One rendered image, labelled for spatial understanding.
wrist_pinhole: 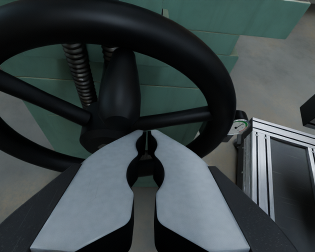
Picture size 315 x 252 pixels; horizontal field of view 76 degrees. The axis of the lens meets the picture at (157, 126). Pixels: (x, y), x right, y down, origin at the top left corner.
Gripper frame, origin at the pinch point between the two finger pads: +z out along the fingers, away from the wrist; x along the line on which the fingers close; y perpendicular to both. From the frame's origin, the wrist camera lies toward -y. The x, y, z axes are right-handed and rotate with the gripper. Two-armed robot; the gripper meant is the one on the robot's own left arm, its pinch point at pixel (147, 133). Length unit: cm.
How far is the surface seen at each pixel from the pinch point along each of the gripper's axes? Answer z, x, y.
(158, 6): 12.3, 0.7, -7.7
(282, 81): 147, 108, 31
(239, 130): 29.8, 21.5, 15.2
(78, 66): 13.2, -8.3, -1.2
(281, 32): 25.1, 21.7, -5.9
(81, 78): 14.0, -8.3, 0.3
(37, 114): 35.0, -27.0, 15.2
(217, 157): 83, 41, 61
